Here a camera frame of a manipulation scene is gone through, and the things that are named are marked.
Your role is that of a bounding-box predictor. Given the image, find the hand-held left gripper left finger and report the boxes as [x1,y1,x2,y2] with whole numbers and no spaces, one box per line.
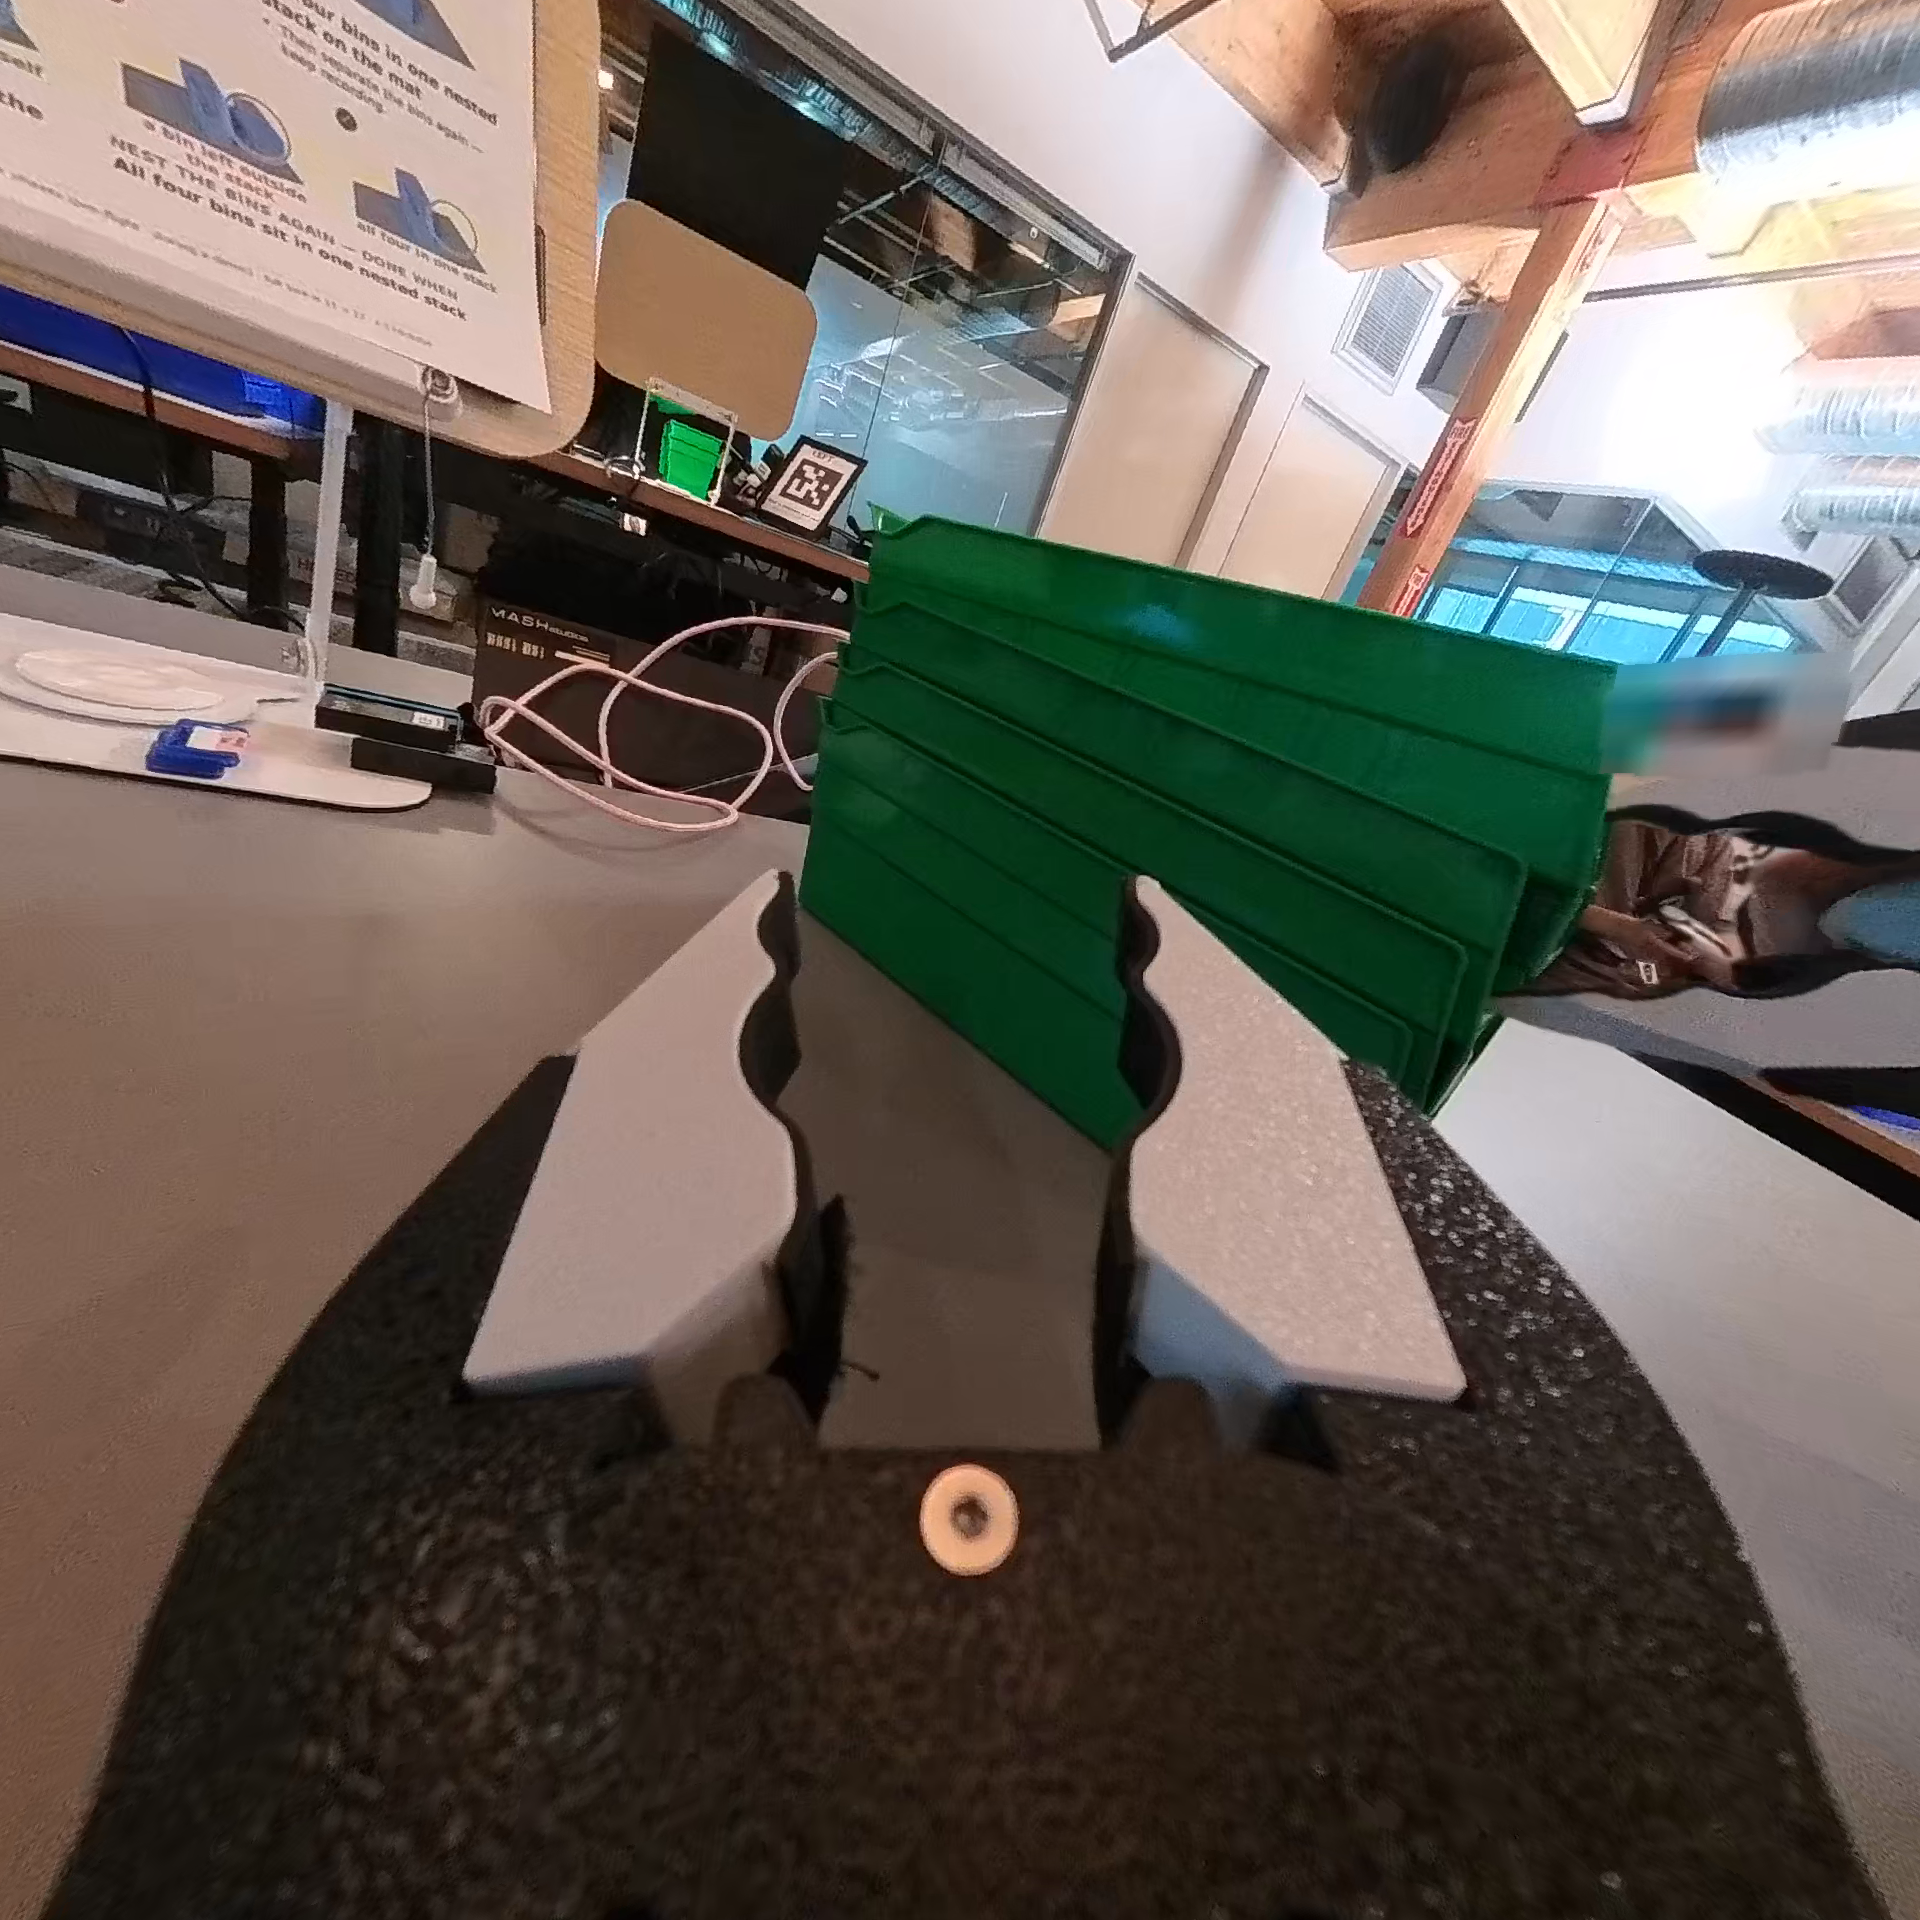
[461,869,849,1445]

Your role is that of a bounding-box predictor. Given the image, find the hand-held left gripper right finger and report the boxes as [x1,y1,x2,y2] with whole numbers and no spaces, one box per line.
[1102,876,1469,1453]

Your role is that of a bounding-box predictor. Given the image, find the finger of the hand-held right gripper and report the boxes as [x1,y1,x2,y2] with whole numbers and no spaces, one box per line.
[1608,768,1920,869]
[1500,948,1920,1074]

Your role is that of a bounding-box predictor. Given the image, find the wooden edged table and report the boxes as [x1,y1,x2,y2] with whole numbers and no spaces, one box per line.
[1723,1071,1920,1179]

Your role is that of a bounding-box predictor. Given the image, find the black round stand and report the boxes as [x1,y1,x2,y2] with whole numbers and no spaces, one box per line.
[1691,548,1835,661]

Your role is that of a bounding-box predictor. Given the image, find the large window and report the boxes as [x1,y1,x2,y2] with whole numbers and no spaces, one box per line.
[1415,479,1802,665]

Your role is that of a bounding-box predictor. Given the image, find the flat black device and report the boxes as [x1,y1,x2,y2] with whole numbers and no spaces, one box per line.
[347,732,499,797]

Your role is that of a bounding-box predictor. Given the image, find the black electronics box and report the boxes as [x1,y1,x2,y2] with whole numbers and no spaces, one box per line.
[472,591,833,759]

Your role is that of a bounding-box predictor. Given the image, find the white tray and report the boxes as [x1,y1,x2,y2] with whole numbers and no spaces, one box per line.
[0,605,432,815]

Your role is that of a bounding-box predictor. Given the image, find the small black blue device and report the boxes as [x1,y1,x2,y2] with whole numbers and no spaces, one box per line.
[313,683,461,748]

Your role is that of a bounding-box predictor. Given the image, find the white door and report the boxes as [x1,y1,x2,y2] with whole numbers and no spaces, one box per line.
[1067,274,1272,559]
[1225,391,1408,605]

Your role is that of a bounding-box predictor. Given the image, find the wooden ceiling beams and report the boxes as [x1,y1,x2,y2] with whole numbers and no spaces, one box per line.
[1169,0,1728,276]

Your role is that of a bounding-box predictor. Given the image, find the white round disc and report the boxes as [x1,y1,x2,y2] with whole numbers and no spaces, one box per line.
[0,643,228,726]

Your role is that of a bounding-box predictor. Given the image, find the black white marker sign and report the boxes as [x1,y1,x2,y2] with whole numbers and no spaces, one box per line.
[760,438,869,537]

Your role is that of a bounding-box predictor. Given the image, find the clear acrylic holder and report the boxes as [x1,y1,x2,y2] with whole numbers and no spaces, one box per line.
[642,374,740,507]

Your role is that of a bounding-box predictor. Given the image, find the glass partition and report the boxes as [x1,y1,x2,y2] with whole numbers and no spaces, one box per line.
[599,0,1138,545]

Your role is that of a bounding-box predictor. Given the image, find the brown rounded board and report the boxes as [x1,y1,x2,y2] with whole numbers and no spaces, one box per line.
[593,198,821,439]

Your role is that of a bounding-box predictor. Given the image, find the blue plastic bin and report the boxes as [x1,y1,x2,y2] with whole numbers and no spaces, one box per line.
[0,283,329,439]

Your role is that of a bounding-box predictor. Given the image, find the black flat panel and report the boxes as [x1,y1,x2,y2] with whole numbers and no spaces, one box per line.
[623,25,851,289]

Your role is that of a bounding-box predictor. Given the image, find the white instruction poster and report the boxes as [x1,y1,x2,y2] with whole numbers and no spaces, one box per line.
[0,0,554,414]

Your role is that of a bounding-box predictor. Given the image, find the silver air duct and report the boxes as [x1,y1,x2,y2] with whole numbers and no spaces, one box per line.
[1753,374,1920,545]
[1694,0,1920,185]

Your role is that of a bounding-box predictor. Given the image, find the wooden post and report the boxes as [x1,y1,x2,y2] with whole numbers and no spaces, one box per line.
[1356,193,1620,620]

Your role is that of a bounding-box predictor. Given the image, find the pink braided cable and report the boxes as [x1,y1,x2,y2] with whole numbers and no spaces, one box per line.
[476,614,851,831]

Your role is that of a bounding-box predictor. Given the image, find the white hanging plug cord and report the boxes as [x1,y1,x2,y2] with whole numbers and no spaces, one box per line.
[403,381,456,614]

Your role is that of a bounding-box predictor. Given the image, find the white wall vent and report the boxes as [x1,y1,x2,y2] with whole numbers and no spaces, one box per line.
[1334,261,1446,388]

